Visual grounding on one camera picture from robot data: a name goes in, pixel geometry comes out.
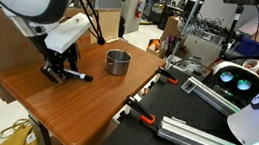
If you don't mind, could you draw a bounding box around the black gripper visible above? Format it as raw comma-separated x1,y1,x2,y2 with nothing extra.
36,38,84,87

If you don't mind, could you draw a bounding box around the black and white marker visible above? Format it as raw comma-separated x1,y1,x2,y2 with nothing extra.
62,69,95,83

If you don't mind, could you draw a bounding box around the white VR controller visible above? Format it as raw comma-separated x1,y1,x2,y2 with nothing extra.
241,57,259,74

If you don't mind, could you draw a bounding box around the silver metal pot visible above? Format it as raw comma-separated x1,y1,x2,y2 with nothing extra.
103,47,133,78

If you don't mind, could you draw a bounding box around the metal table leg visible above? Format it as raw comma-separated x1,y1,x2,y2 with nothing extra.
23,113,59,145

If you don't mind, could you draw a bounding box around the yellow tote bag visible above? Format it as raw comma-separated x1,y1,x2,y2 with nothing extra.
0,115,45,145

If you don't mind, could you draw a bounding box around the red fire extinguisher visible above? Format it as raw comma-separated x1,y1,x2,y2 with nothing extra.
134,0,145,20

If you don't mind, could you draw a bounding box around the black orange bar clamp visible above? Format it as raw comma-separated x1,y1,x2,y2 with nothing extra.
120,94,159,126
154,66,181,86

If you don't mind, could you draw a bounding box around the slanted silver metal pole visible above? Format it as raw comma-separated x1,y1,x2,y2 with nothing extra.
170,0,205,71

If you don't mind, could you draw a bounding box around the white storage cabinet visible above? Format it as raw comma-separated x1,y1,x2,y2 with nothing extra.
180,32,224,69

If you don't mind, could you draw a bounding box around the white black VR headset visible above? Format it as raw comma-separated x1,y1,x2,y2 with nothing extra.
206,58,259,112

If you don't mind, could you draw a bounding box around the blue plastic bin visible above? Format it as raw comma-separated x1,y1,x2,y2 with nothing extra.
234,35,259,59

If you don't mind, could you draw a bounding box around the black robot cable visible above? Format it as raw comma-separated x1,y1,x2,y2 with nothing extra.
67,0,112,47

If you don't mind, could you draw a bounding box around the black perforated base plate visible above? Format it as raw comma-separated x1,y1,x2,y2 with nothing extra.
94,58,259,145

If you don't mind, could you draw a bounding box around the short aluminium extrusion rail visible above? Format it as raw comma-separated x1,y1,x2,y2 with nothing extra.
178,75,247,120

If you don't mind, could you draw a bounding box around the black camera tripod stand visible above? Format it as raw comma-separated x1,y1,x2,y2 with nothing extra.
216,3,259,80

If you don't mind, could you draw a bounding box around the black stereo camera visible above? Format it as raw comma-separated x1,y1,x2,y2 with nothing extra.
222,0,259,9

